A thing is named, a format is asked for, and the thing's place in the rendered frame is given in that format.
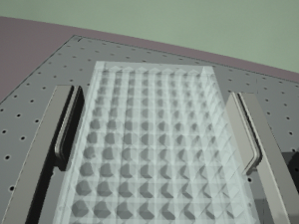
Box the grey perforated metal base plate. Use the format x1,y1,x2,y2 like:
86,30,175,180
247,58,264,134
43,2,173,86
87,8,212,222
0,35,299,224

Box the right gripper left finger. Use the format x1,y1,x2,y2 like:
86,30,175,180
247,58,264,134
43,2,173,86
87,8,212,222
1,85,85,224

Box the white well plate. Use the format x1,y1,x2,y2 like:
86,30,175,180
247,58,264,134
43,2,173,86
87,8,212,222
53,62,261,224

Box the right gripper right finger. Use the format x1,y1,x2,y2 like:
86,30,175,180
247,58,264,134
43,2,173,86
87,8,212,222
226,92,299,224

